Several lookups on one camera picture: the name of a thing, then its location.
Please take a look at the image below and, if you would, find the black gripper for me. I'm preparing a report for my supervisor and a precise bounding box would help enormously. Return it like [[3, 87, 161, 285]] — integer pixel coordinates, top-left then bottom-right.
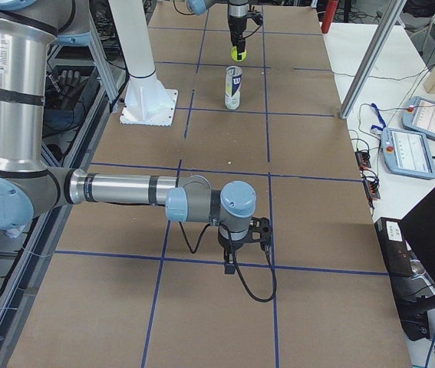
[[218, 226, 248, 274], [228, 15, 247, 54]]

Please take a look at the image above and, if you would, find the yellow tennis ball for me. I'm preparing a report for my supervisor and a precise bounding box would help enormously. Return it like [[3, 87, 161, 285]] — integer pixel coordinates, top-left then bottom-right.
[[230, 46, 247, 62]]

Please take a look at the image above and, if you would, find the Wilson tennis ball can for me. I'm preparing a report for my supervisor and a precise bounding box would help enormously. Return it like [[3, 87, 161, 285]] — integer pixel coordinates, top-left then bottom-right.
[[225, 66, 242, 110]]

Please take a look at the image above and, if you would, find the red cylinder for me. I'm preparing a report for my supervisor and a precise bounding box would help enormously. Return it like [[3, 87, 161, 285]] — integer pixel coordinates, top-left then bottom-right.
[[321, 0, 339, 35]]

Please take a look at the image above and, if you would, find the orange black adapter box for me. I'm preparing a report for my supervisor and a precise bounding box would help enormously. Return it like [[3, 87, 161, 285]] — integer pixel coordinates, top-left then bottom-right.
[[354, 150, 371, 169]]

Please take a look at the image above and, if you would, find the black computer box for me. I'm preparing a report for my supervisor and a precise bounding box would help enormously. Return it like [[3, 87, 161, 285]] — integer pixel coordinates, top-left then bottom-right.
[[375, 217, 435, 341]]

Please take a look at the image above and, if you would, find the near teach pendant tablet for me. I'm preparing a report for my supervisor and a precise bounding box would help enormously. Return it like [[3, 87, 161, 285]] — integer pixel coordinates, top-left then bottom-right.
[[381, 127, 435, 179]]

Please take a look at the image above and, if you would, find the teach pendant tablet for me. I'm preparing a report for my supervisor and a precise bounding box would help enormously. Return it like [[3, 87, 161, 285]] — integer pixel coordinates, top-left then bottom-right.
[[381, 127, 435, 179], [402, 96, 435, 140]]

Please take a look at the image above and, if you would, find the far teach pendant tablet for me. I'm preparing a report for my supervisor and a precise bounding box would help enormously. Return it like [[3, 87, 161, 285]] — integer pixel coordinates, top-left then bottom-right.
[[402, 96, 435, 140]]

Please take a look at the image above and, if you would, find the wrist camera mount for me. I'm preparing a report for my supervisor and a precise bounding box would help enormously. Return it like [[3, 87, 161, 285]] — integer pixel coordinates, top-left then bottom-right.
[[248, 217, 272, 248], [247, 9, 263, 27]]

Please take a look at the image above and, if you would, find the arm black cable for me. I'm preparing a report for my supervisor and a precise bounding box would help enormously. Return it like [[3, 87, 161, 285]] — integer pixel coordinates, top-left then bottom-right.
[[178, 220, 278, 302]]

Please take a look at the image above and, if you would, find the white pedestal column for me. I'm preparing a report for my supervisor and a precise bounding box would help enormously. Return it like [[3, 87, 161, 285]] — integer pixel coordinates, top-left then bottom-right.
[[109, 0, 178, 127]]

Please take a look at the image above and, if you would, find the blue lanyard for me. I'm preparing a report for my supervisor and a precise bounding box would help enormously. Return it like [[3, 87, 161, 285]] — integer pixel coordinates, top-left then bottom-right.
[[368, 102, 387, 135]]

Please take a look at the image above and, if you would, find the aluminium frame post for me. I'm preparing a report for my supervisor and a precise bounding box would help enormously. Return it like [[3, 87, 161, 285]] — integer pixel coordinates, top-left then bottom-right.
[[339, 0, 407, 120]]

